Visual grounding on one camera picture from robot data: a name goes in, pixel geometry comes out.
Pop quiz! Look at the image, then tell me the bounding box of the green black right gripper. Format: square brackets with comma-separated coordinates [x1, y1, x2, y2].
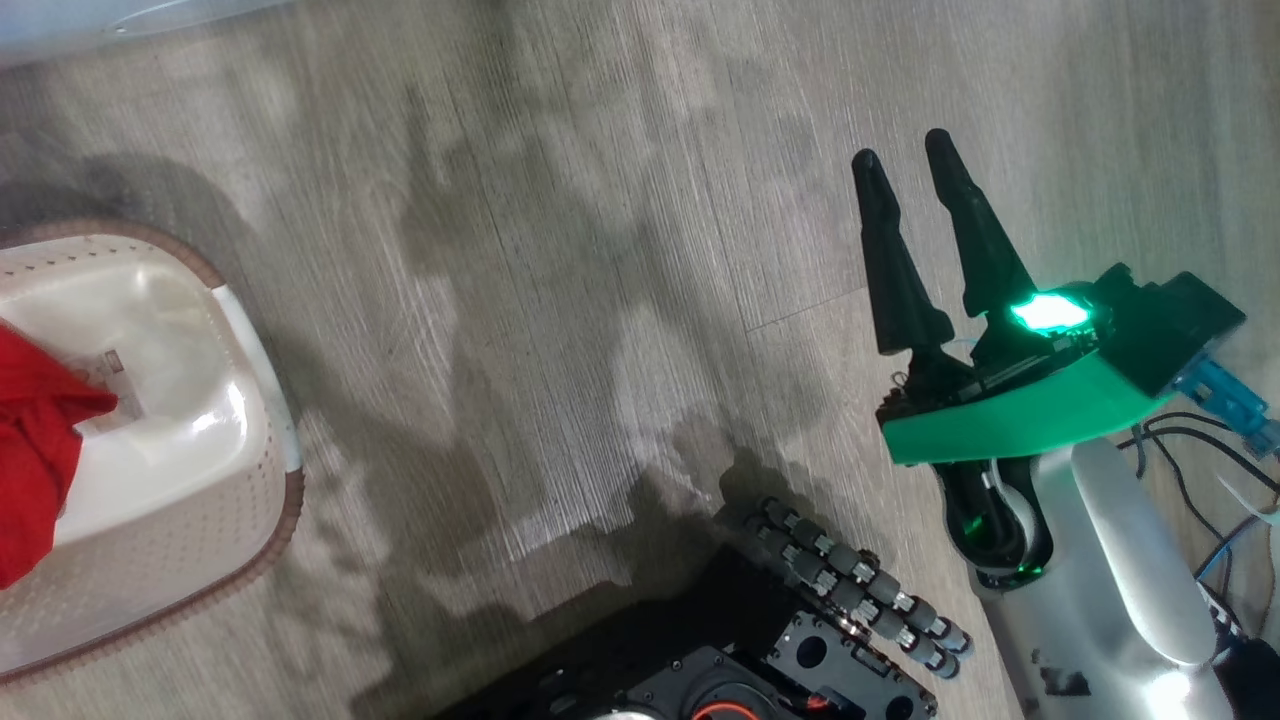
[851, 127, 1172, 593]

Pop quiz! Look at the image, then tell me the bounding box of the red garment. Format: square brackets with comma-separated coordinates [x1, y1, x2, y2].
[0, 322, 120, 592]

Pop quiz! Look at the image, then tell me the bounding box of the cream plastic laundry basket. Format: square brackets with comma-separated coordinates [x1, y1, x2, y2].
[0, 220, 307, 687]

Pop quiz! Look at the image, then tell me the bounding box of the black roller wheel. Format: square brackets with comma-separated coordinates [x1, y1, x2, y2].
[744, 496, 974, 682]

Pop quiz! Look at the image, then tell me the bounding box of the paper label sticker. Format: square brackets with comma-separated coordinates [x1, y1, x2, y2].
[72, 349, 143, 423]

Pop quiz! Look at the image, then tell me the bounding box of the blue camera plug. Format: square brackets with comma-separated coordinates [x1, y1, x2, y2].
[1172, 357, 1280, 457]

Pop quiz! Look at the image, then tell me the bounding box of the black cable bundle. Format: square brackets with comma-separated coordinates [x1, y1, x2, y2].
[1118, 410, 1280, 641]

